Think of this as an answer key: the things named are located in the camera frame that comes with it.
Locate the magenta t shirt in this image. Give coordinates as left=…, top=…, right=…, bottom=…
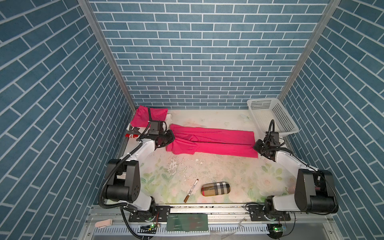
left=166, top=124, right=258, bottom=159
left=131, top=106, right=168, bottom=128

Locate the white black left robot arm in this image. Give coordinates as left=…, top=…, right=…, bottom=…
left=98, top=108, right=175, bottom=222

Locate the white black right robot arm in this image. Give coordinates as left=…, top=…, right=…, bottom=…
left=254, top=120, right=339, bottom=221

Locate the folded magenta t shirt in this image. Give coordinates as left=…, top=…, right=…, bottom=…
left=131, top=106, right=168, bottom=128

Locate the white perforated plastic basket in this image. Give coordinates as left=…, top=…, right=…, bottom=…
left=247, top=98, right=299, bottom=137

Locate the plaid beige glasses case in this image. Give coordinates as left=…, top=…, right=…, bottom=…
left=201, top=182, right=231, bottom=197

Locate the green circuit board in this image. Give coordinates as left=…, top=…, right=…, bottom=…
left=167, top=214, right=209, bottom=232

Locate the brown handled marker pen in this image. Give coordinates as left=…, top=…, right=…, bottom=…
left=184, top=179, right=199, bottom=203

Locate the aluminium front rail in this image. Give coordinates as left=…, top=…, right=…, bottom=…
left=79, top=204, right=342, bottom=240

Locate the aluminium left corner post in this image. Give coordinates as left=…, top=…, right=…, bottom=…
left=78, top=0, right=136, bottom=113

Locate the aluminium corner post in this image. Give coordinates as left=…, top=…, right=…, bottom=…
left=278, top=0, right=341, bottom=102
left=78, top=0, right=136, bottom=113

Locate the aluminium right corner post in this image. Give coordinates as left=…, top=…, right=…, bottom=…
left=278, top=0, right=341, bottom=102

